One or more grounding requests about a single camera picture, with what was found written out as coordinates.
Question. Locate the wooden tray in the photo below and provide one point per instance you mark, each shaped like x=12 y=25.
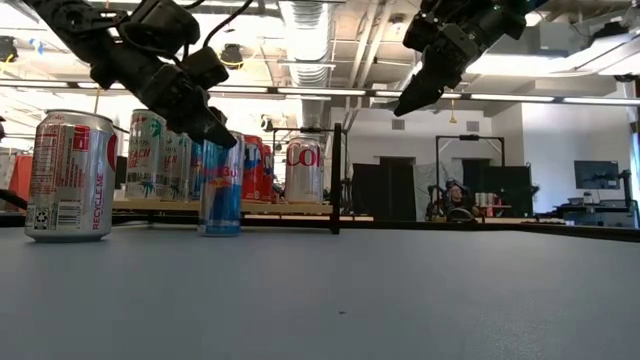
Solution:
x=280 y=207

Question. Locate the blue silver Red Bull can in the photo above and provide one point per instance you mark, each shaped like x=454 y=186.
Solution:
x=195 y=170
x=220 y=200

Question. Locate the black cabinet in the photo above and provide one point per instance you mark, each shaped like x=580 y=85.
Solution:
x=121 y=172

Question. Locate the grey wall vent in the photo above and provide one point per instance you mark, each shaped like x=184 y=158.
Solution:
x=472 y=126
x=398 y=124

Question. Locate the person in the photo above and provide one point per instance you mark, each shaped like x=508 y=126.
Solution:
x=454 y=192

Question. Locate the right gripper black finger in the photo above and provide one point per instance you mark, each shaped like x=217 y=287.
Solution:
x=422 y=92

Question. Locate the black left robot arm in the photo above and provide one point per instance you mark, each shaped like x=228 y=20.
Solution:
x=75 y=25

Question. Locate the silver Diet Coke can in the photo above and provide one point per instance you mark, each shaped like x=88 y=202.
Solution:
x=70 y=180
x=304 y=175

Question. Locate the orange panel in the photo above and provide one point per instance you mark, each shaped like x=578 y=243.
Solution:
x=20 y=175

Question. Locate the silver ventilation duct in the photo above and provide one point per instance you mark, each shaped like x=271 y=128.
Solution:
x=305 y=40

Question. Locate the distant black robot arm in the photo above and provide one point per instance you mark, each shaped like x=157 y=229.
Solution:
x=437 y=200

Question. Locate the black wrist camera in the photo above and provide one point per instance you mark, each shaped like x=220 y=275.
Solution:
x=460 y=45
x=207 y=67

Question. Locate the white Celsius energy drink can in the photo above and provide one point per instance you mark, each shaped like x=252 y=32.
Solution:
x=142 y=165
x=175 y=170

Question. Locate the black ceiling fixture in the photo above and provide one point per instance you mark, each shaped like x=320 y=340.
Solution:
x=7 y=50

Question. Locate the black monitor stand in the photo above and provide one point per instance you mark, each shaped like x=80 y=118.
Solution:
x=625 y=187

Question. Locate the black ceiling dome device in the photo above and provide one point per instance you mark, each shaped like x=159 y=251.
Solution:
x=236 y=56
x=267 y=123

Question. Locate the black partition panel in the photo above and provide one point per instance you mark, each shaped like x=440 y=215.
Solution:
x=382 y=190

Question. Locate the dark computer monitor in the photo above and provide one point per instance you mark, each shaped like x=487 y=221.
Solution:
x=596 y=174

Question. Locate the grey hanging cloth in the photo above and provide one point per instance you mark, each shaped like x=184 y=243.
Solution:
x=425 y=185

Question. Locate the cluttered office desk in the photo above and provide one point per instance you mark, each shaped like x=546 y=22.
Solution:
x=590 y=215

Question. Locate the yellow hanging pendant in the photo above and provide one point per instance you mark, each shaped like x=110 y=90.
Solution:
x=452 y=117

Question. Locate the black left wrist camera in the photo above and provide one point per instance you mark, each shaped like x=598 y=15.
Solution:
x=207 y=67

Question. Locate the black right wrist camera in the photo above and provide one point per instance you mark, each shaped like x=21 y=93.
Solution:
x=460 y=45

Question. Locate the dark rounded desk object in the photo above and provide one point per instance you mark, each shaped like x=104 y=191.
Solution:
x=460 y=215

